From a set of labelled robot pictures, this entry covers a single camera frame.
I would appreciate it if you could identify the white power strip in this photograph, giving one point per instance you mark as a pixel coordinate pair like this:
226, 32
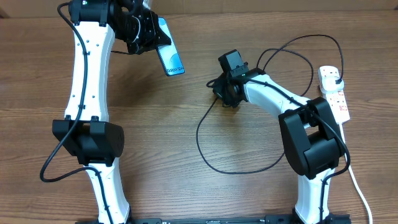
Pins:
337, 100

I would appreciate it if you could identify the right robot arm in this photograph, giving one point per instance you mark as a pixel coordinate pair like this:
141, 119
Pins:
310, 135

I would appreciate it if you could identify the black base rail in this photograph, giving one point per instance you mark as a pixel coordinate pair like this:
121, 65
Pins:
268, 219

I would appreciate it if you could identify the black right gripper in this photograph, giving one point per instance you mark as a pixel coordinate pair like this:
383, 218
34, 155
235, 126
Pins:
217, 89

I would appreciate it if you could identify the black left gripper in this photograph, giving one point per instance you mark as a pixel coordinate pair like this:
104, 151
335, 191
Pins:
155, 35

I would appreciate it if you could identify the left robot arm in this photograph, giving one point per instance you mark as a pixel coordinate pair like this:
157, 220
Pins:
85, 130

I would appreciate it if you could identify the white charger plug adapter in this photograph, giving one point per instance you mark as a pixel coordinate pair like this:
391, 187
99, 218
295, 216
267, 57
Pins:
330, 85

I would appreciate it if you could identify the blue Galaxy smartphone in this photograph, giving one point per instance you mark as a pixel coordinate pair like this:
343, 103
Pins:
168, 54

